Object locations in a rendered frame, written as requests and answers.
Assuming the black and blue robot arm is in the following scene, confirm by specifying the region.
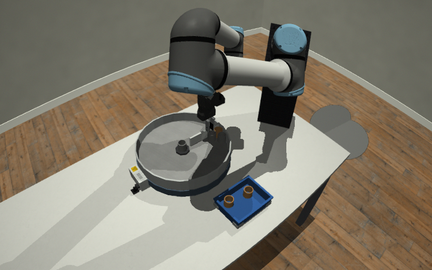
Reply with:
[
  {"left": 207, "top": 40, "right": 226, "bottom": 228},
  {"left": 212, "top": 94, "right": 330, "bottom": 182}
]
[{"left": 168, "top": 8, "right": 307, "bottom": 97}]

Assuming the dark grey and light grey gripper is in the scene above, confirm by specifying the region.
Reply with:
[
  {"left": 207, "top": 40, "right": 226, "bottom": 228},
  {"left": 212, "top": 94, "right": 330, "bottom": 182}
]
[{"left": 197, "top": 91, "right": 225, "bottom": 133}]

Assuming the bronze bushing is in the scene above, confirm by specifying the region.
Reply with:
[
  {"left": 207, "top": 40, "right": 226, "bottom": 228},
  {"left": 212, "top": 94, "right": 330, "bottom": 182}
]
[
  {"left": 224, "top": 195, "right": 234, "bottom": 208},
  {"left": 214, "top": 127, "right": 223, "bottom": 138},
  {"left": 243, "top": 186, "right": 253, "bottom": 199}
]

